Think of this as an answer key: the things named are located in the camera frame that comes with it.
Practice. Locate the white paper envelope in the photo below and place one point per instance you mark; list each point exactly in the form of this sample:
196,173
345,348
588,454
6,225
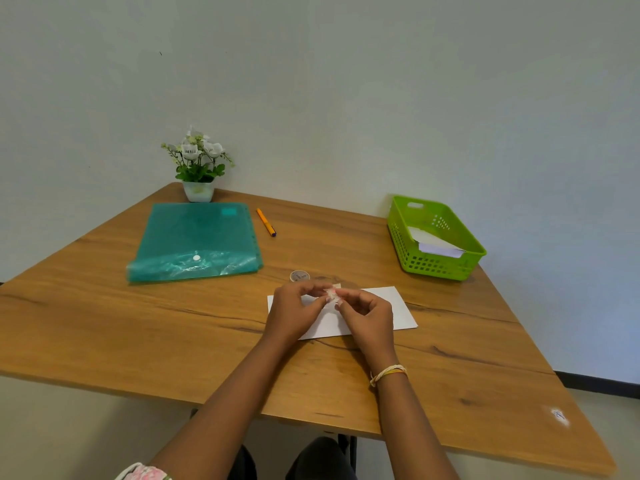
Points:
396,310

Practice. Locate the person's right leg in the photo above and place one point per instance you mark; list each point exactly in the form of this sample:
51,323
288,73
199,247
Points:
320,462

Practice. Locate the white paper sheet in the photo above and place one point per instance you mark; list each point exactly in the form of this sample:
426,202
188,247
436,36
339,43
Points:
425,237

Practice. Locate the black table leg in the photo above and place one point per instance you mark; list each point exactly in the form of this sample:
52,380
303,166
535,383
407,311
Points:
350,444

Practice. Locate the teal plastic document folder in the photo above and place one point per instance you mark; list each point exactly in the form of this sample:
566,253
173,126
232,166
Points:
195,234

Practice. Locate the white folded paper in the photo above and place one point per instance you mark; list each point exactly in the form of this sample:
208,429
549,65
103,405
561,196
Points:
442,252

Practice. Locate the white flower pot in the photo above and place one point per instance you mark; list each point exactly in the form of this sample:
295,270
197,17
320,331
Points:
198,191

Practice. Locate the small white sticker piece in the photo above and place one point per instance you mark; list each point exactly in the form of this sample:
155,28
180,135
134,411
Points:
331,294

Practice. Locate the person's left leg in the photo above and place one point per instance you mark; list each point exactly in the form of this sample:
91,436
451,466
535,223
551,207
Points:
245,467

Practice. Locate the floral sleeve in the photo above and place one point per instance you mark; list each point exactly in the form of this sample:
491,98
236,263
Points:
142,472

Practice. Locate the person's left hand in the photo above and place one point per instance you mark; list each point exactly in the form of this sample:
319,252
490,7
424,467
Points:
285,314

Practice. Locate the person's left forearm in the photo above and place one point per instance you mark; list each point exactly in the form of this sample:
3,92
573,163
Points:
225,409

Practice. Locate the person's right hand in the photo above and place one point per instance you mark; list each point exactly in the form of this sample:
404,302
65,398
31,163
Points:
370,324

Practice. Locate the small round tape roll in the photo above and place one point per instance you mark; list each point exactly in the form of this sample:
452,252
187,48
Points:
299,276

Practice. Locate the lime green plastic basket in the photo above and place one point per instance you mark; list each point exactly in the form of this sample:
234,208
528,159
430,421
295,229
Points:
425,264

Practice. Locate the person's leg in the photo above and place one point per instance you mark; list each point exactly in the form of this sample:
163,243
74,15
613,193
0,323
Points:
320,462
245,467

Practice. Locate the person's left thumb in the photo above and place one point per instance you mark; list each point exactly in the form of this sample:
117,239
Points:
314,303

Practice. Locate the person's right forearm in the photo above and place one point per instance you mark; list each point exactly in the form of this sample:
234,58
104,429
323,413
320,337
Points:
412,424

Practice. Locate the person's right thumb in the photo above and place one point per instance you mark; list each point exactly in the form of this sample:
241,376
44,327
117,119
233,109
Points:
346,310

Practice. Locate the white artificial flowers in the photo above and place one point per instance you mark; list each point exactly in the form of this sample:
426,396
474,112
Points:
197,159

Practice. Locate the small white table sticker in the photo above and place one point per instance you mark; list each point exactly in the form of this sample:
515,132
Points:
559,415

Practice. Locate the orange pen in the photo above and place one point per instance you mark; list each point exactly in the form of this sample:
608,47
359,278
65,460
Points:
265,222

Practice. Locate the black baseboard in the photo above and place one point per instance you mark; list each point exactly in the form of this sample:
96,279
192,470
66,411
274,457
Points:
600,384

